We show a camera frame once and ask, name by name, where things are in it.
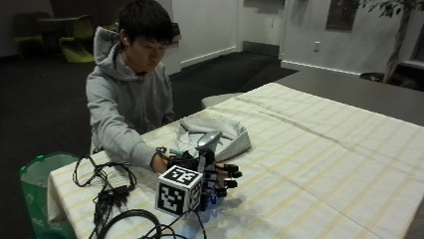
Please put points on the silver and black handheld device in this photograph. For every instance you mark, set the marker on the silver and black handheld device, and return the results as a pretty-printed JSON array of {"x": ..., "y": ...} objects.
[{"x": 207, "y": 141}]

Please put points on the white cube with black markers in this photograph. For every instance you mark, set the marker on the white cube with black markers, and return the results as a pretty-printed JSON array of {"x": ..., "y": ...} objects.
[{"x": 178, "y": 191}]

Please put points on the grey folded cloth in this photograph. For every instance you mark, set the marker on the grey folded cloth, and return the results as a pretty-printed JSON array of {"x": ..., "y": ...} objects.
[{"x": 229, "y": 134}]

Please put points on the cream striped tablecloth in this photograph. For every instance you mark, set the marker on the cream striped tablecloth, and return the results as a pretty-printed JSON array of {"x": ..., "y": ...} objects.
[{"x": 318, "y": 159}]

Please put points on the the person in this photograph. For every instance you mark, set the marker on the the person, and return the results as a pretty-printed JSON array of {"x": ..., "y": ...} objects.
[{"x": 125, "y": 99}]

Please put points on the green plastic bag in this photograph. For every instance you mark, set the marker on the green plastic bag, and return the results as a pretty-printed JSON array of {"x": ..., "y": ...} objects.
[{"x": 37, "y": 186}]

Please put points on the white earbud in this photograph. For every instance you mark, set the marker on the white earbud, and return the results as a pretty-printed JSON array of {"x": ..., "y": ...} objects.
[{"x": 125, "y": 41}]

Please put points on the lime green chair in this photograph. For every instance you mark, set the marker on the lime green chair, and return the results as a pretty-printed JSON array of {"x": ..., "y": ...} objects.
[{"x": 80, "y": 46}]

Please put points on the indoor tree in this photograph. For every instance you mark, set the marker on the indoor tree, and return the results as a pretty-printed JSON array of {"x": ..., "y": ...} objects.
[{"x": 397, "y": 43}]

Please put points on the dark round table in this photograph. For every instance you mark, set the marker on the dark round table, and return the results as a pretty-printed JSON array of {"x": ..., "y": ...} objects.
[{"x": 57, "y": 23}]

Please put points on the dark green chair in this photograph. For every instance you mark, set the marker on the dark green chair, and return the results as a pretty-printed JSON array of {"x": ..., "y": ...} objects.
[{"x": 27, "y": 38}]

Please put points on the white wall outlet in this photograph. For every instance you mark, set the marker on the white wall outlet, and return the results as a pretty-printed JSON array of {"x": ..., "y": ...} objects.
[{"x": 316, "y": 46}]

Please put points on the dark wall picture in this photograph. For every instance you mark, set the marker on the dark wall picture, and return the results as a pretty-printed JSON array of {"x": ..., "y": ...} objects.
[{"x": 342, "y": 15}]

